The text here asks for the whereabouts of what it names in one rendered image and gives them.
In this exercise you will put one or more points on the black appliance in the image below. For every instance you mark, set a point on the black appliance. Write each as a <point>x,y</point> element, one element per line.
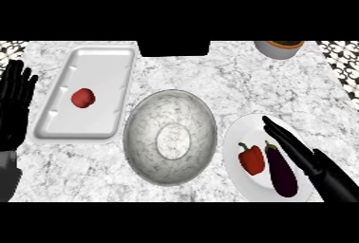
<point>174,48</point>

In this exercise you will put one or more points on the white round plate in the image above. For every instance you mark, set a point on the white round plate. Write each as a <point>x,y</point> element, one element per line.
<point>254,186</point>

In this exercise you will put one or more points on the dark purple eggplant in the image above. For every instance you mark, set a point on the dark purple eggplant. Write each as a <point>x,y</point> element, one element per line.
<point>282,174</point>

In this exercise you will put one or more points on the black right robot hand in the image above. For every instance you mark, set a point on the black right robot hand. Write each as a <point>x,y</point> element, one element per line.
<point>299,152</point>

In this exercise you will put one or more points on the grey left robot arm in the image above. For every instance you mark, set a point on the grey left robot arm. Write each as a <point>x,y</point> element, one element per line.
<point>8,175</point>

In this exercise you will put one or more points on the grey pot with orange rim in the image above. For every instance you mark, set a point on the grey pot with orange rim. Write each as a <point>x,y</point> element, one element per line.
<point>280,49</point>

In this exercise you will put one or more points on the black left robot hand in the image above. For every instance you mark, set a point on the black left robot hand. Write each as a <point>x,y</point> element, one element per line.
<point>14,107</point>

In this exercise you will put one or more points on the red bell pepper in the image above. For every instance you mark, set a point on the red bell pepper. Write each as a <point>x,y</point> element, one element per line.
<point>252,159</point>

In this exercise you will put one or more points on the red tomato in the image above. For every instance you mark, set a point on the red tomato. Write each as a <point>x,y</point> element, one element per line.
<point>84,98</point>

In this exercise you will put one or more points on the marble grey bowl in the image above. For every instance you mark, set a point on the marble grey bowl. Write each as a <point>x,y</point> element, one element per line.
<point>171,137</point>

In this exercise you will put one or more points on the white rectangular tray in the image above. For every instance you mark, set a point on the white rectangular tray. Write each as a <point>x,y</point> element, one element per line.
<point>87,93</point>

